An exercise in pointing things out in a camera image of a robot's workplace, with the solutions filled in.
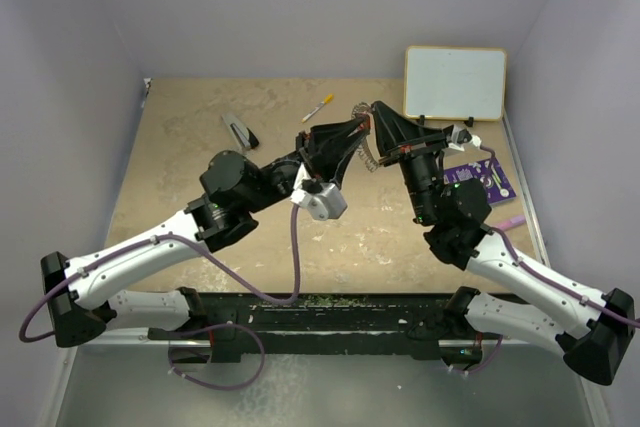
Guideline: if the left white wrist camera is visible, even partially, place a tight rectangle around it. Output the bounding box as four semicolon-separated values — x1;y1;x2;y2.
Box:
290;165;347;221

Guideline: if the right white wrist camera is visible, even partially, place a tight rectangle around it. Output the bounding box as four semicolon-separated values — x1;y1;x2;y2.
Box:
443;125;482;155

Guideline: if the small whiteboard yellow frame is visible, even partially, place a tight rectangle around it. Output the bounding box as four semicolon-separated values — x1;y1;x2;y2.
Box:
403;46;508;121

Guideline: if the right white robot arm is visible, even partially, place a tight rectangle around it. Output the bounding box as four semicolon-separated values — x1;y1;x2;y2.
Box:
370;101;639;386

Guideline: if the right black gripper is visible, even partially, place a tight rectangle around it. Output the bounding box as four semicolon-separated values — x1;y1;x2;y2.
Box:
371;102;452;225

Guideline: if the white yellow marker pen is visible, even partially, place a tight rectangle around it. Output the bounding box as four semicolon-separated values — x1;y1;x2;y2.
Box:
301;94;334;123

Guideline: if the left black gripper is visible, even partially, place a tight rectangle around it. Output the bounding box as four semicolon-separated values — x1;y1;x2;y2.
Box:
242;115;367;214

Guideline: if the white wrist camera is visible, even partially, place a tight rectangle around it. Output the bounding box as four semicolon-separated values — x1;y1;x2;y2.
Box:
443;125;482;155
290;165;347;221

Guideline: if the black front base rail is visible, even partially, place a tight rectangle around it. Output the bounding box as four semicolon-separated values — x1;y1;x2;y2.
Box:
144;286;501;363

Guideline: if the purple booklet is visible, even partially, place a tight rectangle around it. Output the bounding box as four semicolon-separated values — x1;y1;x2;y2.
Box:
444;159;517;206

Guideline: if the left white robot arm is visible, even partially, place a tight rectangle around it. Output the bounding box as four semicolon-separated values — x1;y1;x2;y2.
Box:
41;115;370;348

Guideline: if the silver black stapler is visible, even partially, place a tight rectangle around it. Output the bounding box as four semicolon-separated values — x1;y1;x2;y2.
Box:
222;113;260;152

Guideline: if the red key tag with key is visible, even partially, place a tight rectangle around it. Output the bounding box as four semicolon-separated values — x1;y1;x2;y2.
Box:
357;116;371;132

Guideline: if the pink eraser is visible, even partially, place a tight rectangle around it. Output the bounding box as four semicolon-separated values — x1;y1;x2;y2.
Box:
494;215;526;231

